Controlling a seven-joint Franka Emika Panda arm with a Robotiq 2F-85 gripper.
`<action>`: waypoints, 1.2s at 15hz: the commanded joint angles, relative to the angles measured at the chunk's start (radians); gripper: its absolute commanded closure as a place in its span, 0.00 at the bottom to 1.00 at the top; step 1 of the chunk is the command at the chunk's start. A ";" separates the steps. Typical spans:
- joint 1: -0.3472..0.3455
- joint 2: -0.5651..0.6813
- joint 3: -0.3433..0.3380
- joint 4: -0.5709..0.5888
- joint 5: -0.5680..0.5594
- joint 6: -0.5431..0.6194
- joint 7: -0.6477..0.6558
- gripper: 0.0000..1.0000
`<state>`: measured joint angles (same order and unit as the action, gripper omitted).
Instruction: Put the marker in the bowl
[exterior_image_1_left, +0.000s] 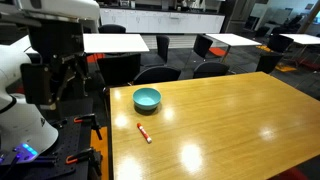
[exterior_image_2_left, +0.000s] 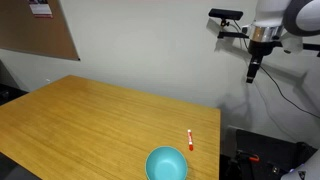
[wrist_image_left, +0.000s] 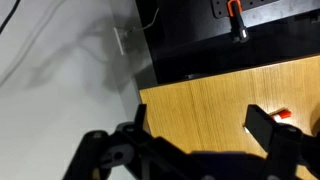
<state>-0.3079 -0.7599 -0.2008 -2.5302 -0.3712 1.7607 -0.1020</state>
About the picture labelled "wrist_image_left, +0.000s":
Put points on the red and white marker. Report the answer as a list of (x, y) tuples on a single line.
[(281, 115)]

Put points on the orange black clamp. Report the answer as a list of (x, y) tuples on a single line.
[(238, 29)]

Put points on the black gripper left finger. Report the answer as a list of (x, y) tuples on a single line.
[(144, 157)]

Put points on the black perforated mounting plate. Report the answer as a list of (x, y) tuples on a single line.
[(223, 8)]

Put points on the teal bowl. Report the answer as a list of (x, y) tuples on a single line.
[(315, 121)]

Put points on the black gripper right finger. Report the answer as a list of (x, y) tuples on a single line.
[(286, 146)]

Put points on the white wall outlet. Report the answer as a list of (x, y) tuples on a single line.
[(121, 36)]

